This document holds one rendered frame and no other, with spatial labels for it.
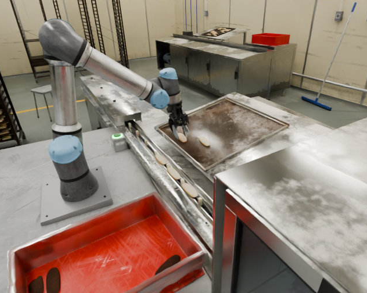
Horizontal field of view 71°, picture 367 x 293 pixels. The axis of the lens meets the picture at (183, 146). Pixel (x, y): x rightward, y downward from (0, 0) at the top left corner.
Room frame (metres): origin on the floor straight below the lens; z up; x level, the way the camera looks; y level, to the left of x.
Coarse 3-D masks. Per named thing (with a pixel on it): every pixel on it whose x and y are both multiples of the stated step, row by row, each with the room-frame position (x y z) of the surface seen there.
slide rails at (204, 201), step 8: (128, 120) 1.59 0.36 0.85; (128, 128) 1.46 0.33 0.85; (136, 128) 1.45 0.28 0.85; (136, 136) 1.35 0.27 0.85; (144, 136) 1.34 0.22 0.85; (144, 144) 1.24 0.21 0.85; (152, 144) 1.24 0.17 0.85; (152, 152) 1.15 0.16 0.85; (160, 152) 1.15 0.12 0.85; (168, 160) 1.06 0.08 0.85; (176, 168) 1.00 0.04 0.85; (184, 192) 0.82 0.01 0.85; (192, 200) 0.77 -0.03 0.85; (200, 208) 0.72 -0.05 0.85; (208, 208) 0.72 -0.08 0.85; (208, 216) 0.68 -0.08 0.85
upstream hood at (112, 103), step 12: (84, 84) 2.36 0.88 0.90; (96, 84) 2.27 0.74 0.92; (108, 84) 2.25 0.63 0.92; (96, 96) 1.93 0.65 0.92; (108, 96) 1.92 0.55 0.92; (120, 96) 1.90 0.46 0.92; (108, 108) 1.65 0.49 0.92; (120, 108) 1.64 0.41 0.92; (132, 108) 1.63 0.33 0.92; (120, 120) 1.49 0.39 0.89
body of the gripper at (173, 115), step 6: (180, 102) 1.15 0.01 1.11; (174, 108) 1.12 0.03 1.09; (180, 108) 1.15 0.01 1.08; (174, 114) 1.17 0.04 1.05; (180, 114) 1.13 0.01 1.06; (186, 114) 1.14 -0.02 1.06; (174, 120) 1.12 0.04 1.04; (180, 120) 1.15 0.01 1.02; (186, 120) 1.16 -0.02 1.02; (174, 126) 1.14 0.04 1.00
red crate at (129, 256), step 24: (120, 240) 0.61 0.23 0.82; (144, 240) 0.61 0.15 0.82; (168, 240) 0.60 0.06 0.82; (48, 264) 0.53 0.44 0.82; (72, 264) 0.53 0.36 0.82; (96, 264) 0.53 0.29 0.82; (120, 264) 0.52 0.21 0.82; (144, 264) 0.52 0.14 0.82; (72, 288) 0.45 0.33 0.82; (96, 288) 0.45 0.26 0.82; (120, 288) 0.44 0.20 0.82; (168, 288) 0.42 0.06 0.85
